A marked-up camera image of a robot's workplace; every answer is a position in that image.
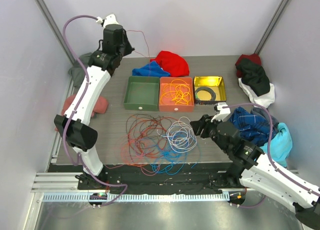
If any dusty pink cloth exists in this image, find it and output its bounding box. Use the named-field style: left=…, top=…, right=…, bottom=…
left=60, top=94, right=109, bottom=119

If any cyan cloth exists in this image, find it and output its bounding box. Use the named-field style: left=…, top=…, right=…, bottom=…
left=269, top=122, right=293, bottom=168

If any pink cable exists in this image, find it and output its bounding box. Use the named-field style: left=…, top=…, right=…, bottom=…
left=119, top=139, right=161, bottom=182

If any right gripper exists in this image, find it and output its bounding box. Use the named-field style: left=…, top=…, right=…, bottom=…
left=190, top=113, right=230, bottom=154

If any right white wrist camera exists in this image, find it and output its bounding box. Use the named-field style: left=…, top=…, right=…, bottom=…
left=211, top=102, right=231, bottom=123

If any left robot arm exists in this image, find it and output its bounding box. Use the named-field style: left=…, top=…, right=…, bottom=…
left=54, top=23, right=134, bottom=190

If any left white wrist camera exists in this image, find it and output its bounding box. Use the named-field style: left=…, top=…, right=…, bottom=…
left=95, top=14, right=119, bottom=28

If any white cloth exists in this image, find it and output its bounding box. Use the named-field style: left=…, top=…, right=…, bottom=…
left=238, top=78, right=276, bottom=109

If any black cloth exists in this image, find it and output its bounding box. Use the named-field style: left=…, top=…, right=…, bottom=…
left=236, top=58, right=271, bottom=97

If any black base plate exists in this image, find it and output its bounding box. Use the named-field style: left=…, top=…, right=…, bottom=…
left=47, top=161, right=256, bottom=195

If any blue cable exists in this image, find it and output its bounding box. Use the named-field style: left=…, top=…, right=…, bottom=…
left=149, top=137, right=202, bottom=176

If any white cable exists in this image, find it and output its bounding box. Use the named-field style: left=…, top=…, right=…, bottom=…
left=156, top=116, right=198, bottom=152

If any orange cable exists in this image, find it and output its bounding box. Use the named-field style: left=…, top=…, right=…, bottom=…
left=118, top=137, right=156, bottom=171

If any blue plaid cloth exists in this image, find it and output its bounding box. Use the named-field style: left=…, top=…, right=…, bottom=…
left=228, top=107, right=270, bottom=147

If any brown cable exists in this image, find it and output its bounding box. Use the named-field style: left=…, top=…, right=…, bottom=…
left=124, top=29, right=171, bottom=151

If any green drawer box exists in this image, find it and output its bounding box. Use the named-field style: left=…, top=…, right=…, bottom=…
left=123, top=76, right=160, bottom=112

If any salmon drawer box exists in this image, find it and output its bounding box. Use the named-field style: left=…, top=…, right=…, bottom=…
left=158, top=77, right=195, bottom=113

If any grey coiled cable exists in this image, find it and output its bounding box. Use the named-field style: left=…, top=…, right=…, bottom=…
left=194, top=86, right=217, bottom=101

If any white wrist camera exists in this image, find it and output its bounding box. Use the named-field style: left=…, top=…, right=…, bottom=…
left=95, top=14, right=119, bottom=28
left=211, top=102, right=231, bottom=123

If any orange-yellow cable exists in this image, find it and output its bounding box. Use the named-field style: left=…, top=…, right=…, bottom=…
left=159, top=77, right=194, bottom=106

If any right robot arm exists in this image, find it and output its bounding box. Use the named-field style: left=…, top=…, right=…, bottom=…
left=190, top=114, right=320, bottom=230

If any slotted cable duct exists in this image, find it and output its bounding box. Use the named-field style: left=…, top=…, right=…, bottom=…
left=42, top=192, right=230, bottom=203

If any dark red cloth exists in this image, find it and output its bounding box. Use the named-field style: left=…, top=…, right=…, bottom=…
left=235, top=53, right=262, bottom=66

